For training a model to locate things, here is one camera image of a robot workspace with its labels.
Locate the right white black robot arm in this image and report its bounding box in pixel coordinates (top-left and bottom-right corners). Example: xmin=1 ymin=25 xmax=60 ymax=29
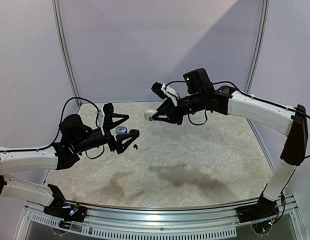
xmin=144 ymin=68 xmax=308 ymax=202

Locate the blue oval charging case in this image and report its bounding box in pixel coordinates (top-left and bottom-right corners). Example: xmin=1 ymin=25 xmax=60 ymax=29
xmin=115 ymin=126 xmax=128 ymax=135

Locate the right aluminium frame post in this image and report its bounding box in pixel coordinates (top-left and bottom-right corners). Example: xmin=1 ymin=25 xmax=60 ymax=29
xmin=244 ymin=0 xmax=270 ymax=96

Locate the cream earbud charging case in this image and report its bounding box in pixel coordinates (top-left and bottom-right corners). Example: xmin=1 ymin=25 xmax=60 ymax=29
xmin=144 ymin=109 xmax=157 ymax=121

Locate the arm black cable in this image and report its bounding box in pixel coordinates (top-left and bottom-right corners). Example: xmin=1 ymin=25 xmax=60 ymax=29
xmin=167 ymin=80 xmax=310 ymax=160
xmin=0 ymin=96 xmax=105 ymax=160

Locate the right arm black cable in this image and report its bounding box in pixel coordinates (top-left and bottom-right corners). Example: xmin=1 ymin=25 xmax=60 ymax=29
xmin=167 ymin=80 xmax=310 ymax=160

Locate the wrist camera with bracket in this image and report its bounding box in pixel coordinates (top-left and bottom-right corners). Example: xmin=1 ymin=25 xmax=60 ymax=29
xmin=151 ymin=82 xmax=180 ymax=107
xmin=96 ymin=102 xmax=114 ymax=131

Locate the left aluminium frame post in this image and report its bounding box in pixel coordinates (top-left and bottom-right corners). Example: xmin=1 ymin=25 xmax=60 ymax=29
xmin=52 ymin=0 xmax=80 ymax=97

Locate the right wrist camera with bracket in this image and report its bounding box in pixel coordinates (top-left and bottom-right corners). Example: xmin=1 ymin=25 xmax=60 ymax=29
xmin=151 ymin=82 xmax=180 ymax=107

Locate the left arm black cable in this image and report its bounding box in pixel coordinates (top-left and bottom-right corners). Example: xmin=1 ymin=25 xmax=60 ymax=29
xmin=0 ymin=96 xmax=105 ymax=160

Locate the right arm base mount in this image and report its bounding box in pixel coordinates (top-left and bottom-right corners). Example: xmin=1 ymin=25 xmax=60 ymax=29
xmin=236 ymin=198 xmax=281 ymax=223

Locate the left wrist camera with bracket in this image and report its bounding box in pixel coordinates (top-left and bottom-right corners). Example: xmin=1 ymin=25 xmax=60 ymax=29
xmin=96 ymin=102 xmax=114 ymax=131

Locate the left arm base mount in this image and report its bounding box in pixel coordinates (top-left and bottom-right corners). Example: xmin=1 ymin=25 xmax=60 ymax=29
xmin=43 ymin=201 xmax=87 ymax=223

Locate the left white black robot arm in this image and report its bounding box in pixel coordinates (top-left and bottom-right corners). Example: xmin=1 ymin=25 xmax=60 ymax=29
xmin=0 ymin=114 xmax=139 ymax=207

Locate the aluminium frame post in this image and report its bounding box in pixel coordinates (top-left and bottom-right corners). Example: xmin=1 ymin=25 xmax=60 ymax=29
xmin=52 ymin=0 xmax=80 ymax=97
xmin=244 ymin=0 xmax=270 ymax=96

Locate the aluminium front rail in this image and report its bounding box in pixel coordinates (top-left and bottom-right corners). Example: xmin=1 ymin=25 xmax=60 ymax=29
xmin=17 ymin=194 xmax=307 ymax=240

